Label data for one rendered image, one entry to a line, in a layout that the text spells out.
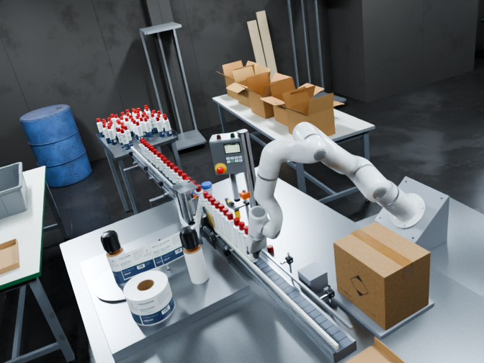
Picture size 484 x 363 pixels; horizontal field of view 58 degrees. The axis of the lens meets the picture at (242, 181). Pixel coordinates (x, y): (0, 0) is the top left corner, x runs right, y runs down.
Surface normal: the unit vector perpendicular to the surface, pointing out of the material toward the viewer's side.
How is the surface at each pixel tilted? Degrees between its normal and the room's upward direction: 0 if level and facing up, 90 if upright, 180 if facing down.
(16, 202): 95
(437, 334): 0
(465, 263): 0
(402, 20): 90
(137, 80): 90
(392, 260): 0
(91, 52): 90
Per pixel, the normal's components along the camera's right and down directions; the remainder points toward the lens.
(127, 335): -0.16, -0.88
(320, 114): 0.46, 0.33
